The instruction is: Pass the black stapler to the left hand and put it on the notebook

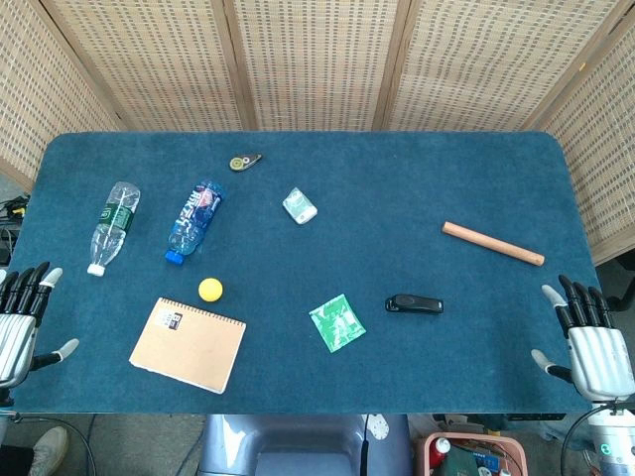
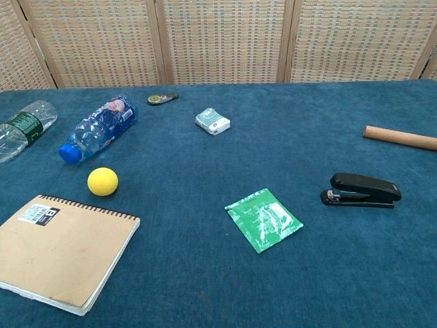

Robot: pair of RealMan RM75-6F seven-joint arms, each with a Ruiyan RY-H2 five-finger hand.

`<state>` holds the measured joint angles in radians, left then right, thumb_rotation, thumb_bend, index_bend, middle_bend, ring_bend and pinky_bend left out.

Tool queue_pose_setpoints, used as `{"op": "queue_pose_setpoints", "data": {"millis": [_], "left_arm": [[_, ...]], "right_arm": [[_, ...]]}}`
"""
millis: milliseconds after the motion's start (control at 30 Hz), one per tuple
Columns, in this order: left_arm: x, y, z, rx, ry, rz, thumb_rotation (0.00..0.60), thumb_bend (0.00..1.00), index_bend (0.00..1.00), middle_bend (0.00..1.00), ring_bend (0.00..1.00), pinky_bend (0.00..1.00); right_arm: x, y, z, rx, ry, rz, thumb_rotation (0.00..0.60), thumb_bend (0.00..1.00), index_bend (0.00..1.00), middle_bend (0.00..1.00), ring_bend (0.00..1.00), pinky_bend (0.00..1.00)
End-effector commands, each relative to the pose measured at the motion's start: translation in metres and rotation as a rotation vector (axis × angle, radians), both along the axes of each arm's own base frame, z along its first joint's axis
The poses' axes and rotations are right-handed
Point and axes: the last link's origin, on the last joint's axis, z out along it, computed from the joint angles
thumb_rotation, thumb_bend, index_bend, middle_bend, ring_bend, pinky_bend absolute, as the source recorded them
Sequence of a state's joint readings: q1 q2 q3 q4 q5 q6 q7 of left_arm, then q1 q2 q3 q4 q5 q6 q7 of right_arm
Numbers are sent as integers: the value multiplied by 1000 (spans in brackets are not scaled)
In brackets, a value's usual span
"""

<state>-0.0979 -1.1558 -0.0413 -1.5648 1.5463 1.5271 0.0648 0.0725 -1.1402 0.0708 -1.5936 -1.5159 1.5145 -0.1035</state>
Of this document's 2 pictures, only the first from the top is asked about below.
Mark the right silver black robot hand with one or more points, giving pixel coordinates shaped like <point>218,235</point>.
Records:
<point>597,354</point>

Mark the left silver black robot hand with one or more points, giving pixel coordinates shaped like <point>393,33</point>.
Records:
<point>17,332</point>

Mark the black stapler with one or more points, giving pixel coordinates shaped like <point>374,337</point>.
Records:
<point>414,303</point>

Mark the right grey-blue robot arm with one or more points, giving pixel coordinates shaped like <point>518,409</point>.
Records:
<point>615,441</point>

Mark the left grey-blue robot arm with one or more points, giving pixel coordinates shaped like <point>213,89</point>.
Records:
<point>4,396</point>

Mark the kraft spiral notebook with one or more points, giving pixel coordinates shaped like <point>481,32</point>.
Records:
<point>191,344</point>

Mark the beige shoe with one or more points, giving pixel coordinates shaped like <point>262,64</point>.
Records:
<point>49,451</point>

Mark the pink plastic basket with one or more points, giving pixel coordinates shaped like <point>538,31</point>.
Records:
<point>496,443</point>

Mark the clear bottle with green label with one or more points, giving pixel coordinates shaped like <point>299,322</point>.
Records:
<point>111,225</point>

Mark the wooden rod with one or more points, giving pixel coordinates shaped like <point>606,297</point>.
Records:
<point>491,243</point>

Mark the dark green book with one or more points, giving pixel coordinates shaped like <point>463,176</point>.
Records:
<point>459,466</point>

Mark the red bottle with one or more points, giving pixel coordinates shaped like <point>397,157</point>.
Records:
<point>439,453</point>

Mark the yellow ball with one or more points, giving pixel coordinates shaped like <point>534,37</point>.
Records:
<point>210,289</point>

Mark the blue labelled water bottle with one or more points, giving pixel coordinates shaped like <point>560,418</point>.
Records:
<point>196,218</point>

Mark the white perforated disc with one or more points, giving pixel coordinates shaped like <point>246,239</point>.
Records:
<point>378,426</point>

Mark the green foil packet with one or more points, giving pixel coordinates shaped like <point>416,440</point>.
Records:
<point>337,322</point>

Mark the black yellow correction tape dispenser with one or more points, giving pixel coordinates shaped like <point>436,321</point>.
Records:
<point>243,161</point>

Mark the blue table cloth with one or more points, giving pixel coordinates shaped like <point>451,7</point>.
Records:
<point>317,248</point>

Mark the grey-blue robot torso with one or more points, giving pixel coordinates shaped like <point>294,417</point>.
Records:
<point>297,446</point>

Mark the white green tissue pack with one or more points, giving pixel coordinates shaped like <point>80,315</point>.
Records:
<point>299,205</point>

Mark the woven bamboo folding screen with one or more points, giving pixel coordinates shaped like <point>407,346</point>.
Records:
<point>317,59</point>

